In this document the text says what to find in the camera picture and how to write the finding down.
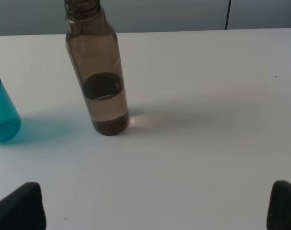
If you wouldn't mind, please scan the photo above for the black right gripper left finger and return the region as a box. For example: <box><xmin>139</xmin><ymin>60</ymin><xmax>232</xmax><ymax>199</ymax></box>
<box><xmin>0</xmin><ymin>182</ymin><xmax>47</xmax><ymax>230</ymax></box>

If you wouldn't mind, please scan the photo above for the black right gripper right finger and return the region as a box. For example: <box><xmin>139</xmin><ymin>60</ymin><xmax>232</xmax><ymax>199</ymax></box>
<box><xmin>266</xmin><ymin>180</ymin><xmax>291</xmax><ymax>230</ymax></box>

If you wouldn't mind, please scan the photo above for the brown translucent water bottle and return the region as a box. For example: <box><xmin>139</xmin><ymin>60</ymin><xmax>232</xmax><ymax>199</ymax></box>
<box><xmin>64</xmin><ymin>0</ymin><xmax>129</xmax><ymax>136</ymax></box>

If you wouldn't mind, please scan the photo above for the teal translucent plastic cup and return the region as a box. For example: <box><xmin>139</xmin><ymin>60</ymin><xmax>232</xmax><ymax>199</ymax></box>
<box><xmin>0</xmin><ymin>79</ymin><xmax>21</xmax><ymax>143</ymax></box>

